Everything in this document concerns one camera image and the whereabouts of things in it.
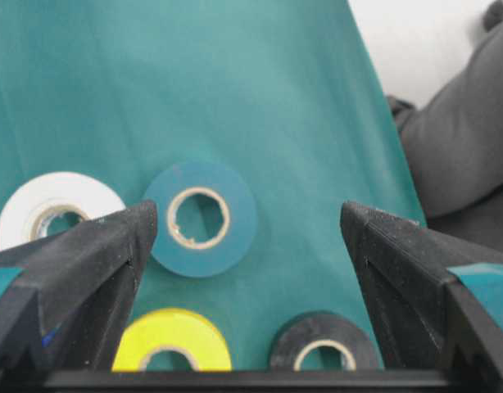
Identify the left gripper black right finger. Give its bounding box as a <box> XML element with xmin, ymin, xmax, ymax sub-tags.
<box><xmin>340</xmin><ymin>201</ymin><xmax>503</xmax><ymax>392</ymax></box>

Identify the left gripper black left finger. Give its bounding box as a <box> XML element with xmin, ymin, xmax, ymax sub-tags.
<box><xmin>0</xmin><ymin>201</ymin><xmax>157</xmax><ymax>391</ymax></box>

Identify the black tape roll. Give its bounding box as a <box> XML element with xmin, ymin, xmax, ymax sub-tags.
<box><xmin>268</xmin><ymin>311</ymin><xmax>379</xmax><ymax>371</ymax></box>

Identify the green tape roll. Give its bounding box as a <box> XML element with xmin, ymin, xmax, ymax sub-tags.
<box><xmin>144</xmin><ymin>160</ymin><xmax>258</xmax><ymax>278</ymax></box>

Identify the white tape roll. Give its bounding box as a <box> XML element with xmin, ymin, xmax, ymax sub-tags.
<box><xmin>0</xmin><ymin>172</ymin><xmax>125</xmax><ymax>251</ymax></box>

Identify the yellow tape roll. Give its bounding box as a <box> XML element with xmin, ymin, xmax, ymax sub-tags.
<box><xmin>112</xmin><ymin>308</ymin><xmax>232</xmax><ymax>372</ymax></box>

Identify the grey fabric bag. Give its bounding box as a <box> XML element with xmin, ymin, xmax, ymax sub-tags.
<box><xmin>387</xmin><ymin>1</ymin><xmax>503</xmax><ymax>252</ymax></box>

